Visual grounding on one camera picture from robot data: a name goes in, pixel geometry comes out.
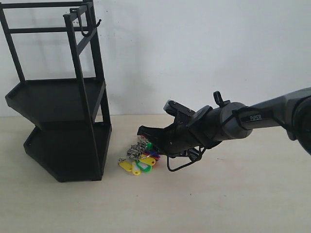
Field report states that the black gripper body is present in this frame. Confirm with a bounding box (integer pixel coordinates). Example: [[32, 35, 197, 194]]
[[155, 123, 204, 155]]

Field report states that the colourful key tag bunch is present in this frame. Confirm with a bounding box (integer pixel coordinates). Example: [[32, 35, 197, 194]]
[[118, 136, 161, 175]]

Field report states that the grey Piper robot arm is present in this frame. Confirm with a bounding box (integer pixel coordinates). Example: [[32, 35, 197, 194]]
[[137, 88, 311, 157]]

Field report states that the black two-tier corner rack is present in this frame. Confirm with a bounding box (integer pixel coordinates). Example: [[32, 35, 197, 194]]
[[0, 0, 112, 182]]

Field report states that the black metal hook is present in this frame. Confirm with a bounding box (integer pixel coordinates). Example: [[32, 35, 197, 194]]
[[69, 7, 102, 37]]

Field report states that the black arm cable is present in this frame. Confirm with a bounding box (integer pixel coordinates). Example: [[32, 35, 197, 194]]
[[166, 145, 207, 172]]

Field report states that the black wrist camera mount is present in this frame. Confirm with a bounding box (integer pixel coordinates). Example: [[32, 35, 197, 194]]
[[163, 100, 195, 124]]

